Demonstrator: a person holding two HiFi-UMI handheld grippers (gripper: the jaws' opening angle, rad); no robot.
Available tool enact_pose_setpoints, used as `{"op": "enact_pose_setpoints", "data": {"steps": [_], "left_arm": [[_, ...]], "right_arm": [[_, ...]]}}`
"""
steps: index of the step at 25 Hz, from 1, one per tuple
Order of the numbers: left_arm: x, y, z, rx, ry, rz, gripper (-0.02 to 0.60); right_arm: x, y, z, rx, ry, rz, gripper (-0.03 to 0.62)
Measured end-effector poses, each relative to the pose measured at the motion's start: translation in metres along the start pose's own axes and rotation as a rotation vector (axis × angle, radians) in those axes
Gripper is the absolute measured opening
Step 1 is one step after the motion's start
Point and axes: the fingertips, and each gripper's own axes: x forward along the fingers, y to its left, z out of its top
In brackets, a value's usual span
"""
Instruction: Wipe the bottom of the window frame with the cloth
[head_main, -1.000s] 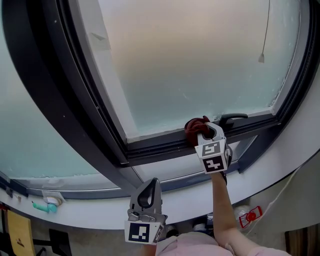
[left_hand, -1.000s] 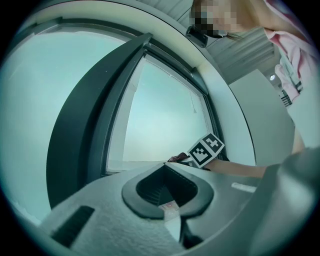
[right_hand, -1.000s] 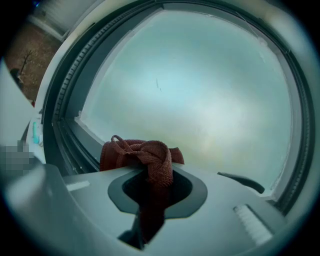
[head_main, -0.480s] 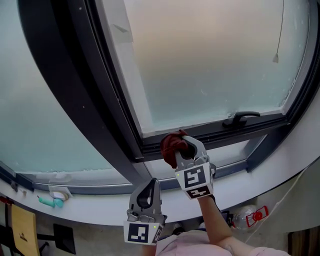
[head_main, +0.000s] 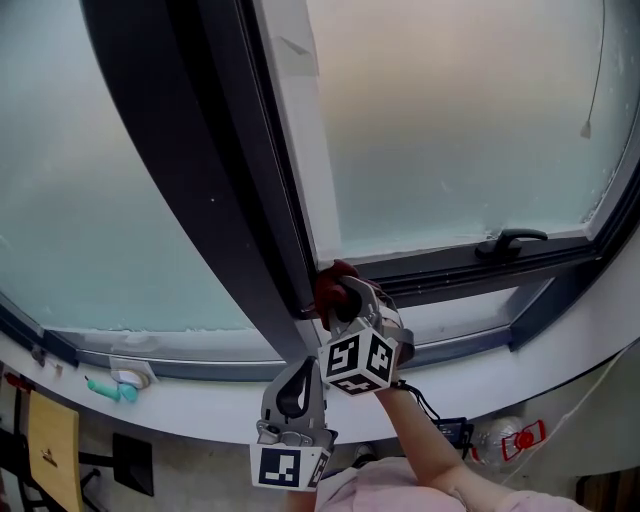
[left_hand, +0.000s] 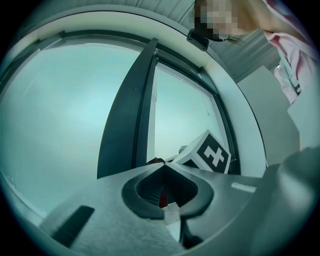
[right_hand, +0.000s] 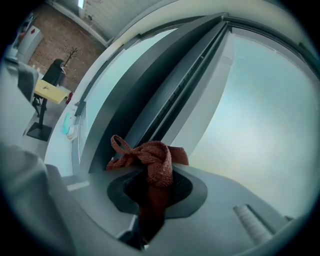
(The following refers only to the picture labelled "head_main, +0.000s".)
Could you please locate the teal plastic tool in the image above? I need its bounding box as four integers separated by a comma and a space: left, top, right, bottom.
85, 377, 140, 404

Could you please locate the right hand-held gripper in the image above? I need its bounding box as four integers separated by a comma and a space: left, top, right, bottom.
316, 275, 417, 398

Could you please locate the large fixed frosted window pane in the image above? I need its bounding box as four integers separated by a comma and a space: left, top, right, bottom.
0, 0, 261, 336

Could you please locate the small black display device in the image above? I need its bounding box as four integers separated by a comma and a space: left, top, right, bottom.
434, 417, 475, 450

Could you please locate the person's pink shirt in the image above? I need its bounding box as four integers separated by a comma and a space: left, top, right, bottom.
309, 457, 591, 512

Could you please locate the openable frosted window sash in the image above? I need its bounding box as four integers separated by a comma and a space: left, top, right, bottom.
234, 0, 640, 311

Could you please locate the white tape roll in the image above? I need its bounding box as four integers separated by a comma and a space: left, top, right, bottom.
109, 368, 152, 390

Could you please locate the person's left forearm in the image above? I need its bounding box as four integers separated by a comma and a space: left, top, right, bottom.
284, 492, 317, 512

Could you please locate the yellow chair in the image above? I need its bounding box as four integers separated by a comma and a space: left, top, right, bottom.
27, 389, 155, 512

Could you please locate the clear plastic bottle red label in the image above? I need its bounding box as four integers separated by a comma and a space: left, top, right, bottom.
472, 417, 547, 466

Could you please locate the white cable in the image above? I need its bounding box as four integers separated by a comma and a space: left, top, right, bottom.
499, 344, 640, 481

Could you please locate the white partition panel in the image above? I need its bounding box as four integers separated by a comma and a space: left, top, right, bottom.
499, 349, 640, 481

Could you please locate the thin blind pull cord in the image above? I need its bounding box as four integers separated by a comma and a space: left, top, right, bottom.
579, 0, 607, 140

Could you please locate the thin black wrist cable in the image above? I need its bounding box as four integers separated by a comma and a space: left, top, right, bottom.
397, 379, 442, 422

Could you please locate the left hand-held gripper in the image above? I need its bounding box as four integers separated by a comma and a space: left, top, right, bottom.
248, 354, 340, 495

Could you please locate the person's right forearm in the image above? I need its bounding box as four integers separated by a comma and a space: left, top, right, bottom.
374, 382, 481, 494

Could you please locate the dark grey window frame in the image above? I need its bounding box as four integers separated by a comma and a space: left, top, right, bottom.
0, 0, 640, 384

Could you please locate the black window handle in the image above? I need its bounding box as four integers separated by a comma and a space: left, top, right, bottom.
474, 228, 550, 261

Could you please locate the red wiping cloth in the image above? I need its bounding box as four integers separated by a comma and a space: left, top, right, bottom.
313, 259, 361, 331

